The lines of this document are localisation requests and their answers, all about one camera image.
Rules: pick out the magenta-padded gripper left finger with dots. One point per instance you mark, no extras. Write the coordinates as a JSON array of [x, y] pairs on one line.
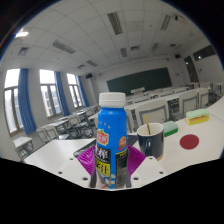
[[71, 170]]

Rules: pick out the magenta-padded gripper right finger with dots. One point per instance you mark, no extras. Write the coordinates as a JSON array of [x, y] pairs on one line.
[[150, 168]]

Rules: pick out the blue drink bottle white cap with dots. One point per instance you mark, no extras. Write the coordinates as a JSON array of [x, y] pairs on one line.
[[111, 133]]

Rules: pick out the dark notebook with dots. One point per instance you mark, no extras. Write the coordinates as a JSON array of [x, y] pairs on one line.
[[83, 150]]

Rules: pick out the dark blue mug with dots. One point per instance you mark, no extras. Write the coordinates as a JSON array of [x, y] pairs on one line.
[[151, 145]]

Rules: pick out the wooden stick in mug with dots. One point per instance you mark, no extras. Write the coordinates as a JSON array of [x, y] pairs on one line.
[[147, 123]]

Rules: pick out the flat round red coaster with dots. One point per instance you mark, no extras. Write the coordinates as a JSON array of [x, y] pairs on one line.
[[189, 141]]

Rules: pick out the white classroom chairs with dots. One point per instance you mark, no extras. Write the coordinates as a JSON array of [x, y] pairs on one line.
[[151, 111]]

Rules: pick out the white classroom desks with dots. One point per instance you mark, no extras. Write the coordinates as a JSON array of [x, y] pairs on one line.
[[21, 141]]

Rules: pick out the yellow sponge with green top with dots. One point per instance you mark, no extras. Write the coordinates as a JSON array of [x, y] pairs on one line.
[[197, 117]]

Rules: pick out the blue curtain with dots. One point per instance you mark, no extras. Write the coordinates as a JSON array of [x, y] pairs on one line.
[[83, 91], [26, 100], [62, 95]]

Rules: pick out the classroom window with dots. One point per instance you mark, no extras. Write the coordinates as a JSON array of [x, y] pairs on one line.
[[11, 103], [74, 91], [49, 93]]

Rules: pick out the white teacher podium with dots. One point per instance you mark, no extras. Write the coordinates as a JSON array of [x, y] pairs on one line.
[[137, 90]]

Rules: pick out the green chalkboard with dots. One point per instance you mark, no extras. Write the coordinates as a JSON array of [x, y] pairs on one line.
[[140, 81]]

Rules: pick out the dark classroom door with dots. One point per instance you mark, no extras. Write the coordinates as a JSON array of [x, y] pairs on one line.
[[191, 70]]

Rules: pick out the dark high window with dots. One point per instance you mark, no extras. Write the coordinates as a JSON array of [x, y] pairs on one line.
[[204, 52]]

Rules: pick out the ceiling lights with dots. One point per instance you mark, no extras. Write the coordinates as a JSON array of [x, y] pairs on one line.
[[115, 23]]

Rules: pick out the ceiling projector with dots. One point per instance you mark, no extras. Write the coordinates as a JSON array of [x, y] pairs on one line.
[[179, 17]]

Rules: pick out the black wall speaker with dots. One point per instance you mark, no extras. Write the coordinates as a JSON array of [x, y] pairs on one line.
[[89, 76], [177, 56]]

